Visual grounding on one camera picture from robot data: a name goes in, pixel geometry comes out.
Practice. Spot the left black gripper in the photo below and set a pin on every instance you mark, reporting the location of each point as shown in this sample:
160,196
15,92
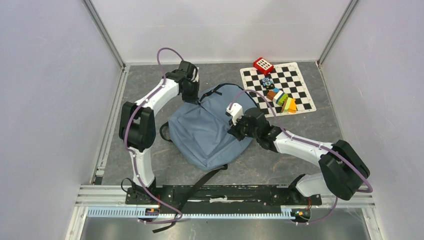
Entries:
193,98

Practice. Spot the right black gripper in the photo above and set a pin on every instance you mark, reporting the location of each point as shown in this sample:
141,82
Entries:
234,129

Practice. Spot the blue student backpack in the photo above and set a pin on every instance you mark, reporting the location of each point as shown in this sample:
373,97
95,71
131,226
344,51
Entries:
200,132

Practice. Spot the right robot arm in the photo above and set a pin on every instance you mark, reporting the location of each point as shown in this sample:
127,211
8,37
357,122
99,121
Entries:
342,171

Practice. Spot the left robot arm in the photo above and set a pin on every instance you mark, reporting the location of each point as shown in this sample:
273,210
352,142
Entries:
137,127

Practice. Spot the colourful block stack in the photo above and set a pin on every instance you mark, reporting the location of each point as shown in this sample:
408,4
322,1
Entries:
277,96

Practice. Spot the orange yellow block toy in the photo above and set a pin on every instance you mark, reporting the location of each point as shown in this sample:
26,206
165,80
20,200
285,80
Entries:
289,106

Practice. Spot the blue robot toy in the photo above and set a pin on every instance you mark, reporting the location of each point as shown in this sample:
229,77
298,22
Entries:
267,83

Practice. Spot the checkered chess board mat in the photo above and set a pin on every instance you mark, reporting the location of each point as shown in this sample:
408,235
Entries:
286,77

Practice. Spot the red calculator toy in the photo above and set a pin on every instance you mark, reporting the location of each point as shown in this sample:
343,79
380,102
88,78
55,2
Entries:
263,66

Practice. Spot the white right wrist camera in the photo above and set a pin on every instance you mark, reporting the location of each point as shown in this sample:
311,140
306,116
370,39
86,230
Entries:
235,111

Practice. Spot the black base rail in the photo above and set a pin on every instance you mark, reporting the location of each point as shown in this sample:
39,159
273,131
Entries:
234,199

